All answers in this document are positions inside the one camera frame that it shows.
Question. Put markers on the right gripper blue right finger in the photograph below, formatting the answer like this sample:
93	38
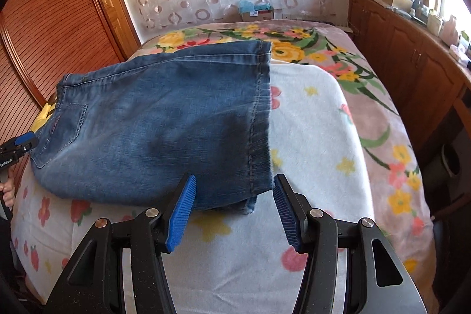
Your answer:
292	209

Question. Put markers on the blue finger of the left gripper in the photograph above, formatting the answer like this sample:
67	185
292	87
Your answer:
26	141

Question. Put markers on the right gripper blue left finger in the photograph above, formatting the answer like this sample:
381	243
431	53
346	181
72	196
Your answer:
178	211

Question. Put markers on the blue denim jeans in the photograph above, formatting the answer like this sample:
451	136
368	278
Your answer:
127	133

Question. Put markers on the person's left hand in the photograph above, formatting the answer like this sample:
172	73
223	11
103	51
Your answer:
8	193

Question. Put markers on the yellow pikachu plush toy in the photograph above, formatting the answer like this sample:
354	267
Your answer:
46	112

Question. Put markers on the pink floral bedspread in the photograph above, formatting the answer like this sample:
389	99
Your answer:
337	136

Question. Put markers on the wooden louvered wardrobe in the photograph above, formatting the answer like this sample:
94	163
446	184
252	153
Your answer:
42	40

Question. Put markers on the wooden sideboard cabinet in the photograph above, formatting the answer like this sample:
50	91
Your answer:
425	83

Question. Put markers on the cardboard box with blue items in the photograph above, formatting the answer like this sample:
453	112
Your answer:
259	11

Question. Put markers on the white jar on sideboard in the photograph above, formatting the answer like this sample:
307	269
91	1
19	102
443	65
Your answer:
434	24

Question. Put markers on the pink bottle on sideboard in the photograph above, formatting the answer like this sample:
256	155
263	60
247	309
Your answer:
449	34

